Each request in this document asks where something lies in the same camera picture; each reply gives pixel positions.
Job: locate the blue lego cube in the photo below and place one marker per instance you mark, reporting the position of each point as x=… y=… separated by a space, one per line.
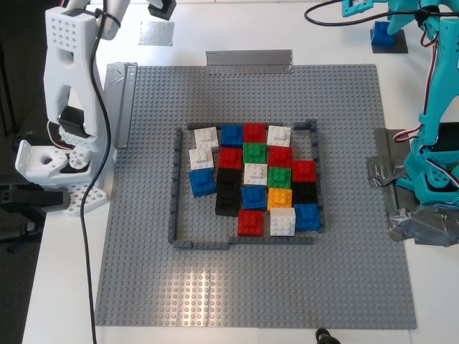
x=253 y=198
x=202 y=182
x=307 y=216
x=380 y=36
x=231 y=135

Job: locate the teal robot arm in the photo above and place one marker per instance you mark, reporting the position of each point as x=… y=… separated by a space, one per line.
x=443 y=71

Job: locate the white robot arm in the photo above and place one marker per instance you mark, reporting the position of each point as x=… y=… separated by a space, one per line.
x=61 y=53

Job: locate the white lego cube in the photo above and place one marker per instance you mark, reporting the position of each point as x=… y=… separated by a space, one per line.
x=279 y=135
x=201 y=158
x=206 y=138
x=282 y=221
x=255 y=174

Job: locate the red lego cube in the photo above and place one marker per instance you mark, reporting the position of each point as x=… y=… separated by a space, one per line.
x=251 y=223
x=303 y=171
x=279 y=156
x=230 y=157
x=254 y=132

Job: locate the green lego cube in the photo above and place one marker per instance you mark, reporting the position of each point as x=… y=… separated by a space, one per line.
x=279 y=177
x=254 y=152

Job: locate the orange lego cube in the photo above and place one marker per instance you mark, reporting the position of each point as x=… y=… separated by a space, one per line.
x=279 y=198

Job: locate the dark grey tape square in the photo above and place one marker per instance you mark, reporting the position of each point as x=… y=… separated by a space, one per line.
x=401 y=44

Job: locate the flat dark grey tape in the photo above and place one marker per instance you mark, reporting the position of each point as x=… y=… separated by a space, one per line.
x=392 y=139

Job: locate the crumpled silver tape wad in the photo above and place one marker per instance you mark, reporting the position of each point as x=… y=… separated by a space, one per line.
x=383 y=172
x=423 y=229

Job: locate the grey ribbed tape strip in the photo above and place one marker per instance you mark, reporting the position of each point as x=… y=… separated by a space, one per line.
x=251 y=62

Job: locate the silver tape square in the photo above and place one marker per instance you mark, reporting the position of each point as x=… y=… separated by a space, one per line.
x=156 y=34

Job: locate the shiny silver tape strip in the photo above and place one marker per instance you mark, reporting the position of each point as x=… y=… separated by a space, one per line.
x=123 y=107

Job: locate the grey lego baseplate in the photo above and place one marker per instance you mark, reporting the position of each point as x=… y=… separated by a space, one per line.
x=251 y=286

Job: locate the black knob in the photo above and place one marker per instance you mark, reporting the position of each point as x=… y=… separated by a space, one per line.
x=324 y=337

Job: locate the black table clamp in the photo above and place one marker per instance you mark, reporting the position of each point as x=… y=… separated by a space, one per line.
x=21 y=199

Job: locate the teal wrist camera module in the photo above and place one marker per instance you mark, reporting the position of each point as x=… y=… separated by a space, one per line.
x=358 y=11

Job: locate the dark grey lego wall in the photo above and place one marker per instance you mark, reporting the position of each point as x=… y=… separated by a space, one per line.
x=315 y=143
x=176 y=179
x=305 y=125
x=269 y=240

